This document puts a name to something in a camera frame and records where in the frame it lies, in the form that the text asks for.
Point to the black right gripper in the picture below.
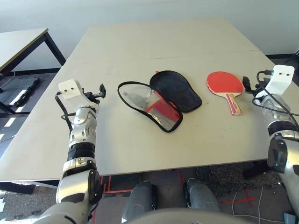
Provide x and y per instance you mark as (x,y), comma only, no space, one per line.
(258,87)

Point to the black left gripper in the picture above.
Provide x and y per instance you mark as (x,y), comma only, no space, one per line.
(92,96)

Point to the red ping-pong paddle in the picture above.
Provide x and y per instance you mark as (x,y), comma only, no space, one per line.
(224,82)

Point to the red and black paddle case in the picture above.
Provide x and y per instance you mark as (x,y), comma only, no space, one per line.
(177,91)

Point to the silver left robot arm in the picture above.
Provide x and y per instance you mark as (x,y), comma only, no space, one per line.
(81,130)

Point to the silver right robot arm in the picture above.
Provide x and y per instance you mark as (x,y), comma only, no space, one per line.
(280,149)

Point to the black tripod stand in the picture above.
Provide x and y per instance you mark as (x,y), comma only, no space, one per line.
(297,53)

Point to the black floor mat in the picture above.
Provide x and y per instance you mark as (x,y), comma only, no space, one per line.
(23,89)

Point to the black table leg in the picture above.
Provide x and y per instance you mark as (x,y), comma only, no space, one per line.
(254,171)

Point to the red floor tape lines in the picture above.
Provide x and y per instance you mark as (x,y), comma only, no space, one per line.
(105,186)

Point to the dark speckled floor rug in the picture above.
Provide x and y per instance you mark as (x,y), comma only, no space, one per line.
(224,177)

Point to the red floor tape cross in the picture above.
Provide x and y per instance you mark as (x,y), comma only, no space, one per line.
(247,199)

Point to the grey robot left leg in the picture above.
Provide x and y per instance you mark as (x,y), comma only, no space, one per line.
(139,200)

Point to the grey robot leg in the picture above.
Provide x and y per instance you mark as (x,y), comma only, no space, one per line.
(201,196)
(139,200)

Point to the grey robot right leg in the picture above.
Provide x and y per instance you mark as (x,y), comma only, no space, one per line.
(201,196)

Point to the black table foot bar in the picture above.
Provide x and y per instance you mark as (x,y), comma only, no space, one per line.
(23,186)

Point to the grey foam floor mat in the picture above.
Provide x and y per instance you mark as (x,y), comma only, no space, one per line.
(23,205)

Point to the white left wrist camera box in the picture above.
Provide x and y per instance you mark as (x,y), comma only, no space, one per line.
(70,89)

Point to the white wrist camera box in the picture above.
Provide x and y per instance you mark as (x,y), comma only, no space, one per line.
(70,89)
(281,77)

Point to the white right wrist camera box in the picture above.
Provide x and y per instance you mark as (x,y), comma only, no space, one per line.
(281,77)

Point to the side table with black frame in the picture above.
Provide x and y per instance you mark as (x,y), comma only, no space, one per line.
(18,44)

